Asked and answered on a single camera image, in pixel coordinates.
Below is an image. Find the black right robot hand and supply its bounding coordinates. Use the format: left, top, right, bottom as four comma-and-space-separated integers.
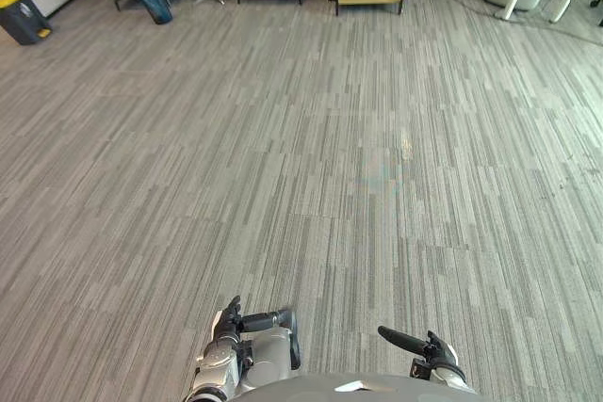
377, 325, 460, 371

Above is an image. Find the grey robot torso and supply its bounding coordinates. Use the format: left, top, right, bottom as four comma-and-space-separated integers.
233, 370, 481, 402

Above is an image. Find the black bin with yellow lid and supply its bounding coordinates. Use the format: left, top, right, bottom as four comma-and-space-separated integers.
0, 0, 54, 47

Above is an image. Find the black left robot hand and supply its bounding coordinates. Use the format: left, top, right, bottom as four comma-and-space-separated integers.
213, 296, 281, 342

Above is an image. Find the silver robot leg, dark foot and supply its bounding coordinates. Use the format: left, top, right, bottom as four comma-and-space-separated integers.
237, 307, 302, 394

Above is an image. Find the blue translucent waste basket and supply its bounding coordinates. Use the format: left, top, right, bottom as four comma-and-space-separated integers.
135, 0, 175, 26

